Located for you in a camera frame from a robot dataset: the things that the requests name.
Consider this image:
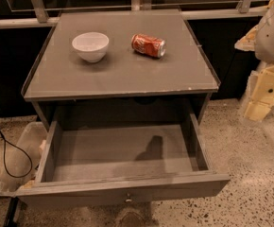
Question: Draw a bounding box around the grey top drawer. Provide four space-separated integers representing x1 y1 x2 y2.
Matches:
17 113 230 208

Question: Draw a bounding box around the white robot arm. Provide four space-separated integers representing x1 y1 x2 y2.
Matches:
234 1 274 121

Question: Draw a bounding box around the small metal drawer knob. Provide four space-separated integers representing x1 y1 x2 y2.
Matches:
125 193 133 204

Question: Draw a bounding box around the red crushed soda can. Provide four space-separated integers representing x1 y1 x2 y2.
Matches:
131 34 165 58

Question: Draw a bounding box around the metal window railing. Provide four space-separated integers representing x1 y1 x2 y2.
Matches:
0 0 274 30

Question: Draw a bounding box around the grey wooden cabinet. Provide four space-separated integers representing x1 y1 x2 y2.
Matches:
22 9 220 125

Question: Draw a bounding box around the white ceramic bowl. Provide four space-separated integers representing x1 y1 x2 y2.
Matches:
72 32 110 62

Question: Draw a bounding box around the clear plastic bin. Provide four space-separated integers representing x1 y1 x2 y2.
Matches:
0 122 47 197

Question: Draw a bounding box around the black cable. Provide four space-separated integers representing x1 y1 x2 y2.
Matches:
0 116 34 179

